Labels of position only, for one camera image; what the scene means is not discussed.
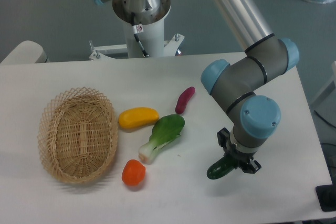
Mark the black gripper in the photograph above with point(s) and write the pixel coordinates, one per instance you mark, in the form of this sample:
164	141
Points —
237	153

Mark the dark green cucumber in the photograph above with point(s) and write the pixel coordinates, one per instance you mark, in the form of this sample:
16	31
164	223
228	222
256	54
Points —
222	167

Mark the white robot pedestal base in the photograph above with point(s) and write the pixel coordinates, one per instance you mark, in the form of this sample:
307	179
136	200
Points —
143	29

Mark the green bok choy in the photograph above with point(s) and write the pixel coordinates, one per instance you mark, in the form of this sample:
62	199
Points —
165	131

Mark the purple sweet potato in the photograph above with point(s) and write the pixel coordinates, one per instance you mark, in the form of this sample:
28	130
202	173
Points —
184	99

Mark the woven wicker basket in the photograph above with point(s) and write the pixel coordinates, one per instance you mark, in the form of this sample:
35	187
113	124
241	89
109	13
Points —
78	136

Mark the orange bell pepper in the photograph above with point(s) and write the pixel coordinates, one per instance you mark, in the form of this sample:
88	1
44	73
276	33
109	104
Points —
133	173

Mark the black device at table edge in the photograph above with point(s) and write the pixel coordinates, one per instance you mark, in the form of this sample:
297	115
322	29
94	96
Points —
326	197

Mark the yellow mango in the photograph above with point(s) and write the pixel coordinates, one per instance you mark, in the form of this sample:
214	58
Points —
137	117

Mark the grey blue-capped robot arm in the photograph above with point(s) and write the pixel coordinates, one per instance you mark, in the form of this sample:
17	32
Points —
255	117

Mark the white rounded chair back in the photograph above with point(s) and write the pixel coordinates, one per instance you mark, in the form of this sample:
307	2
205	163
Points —
27	52

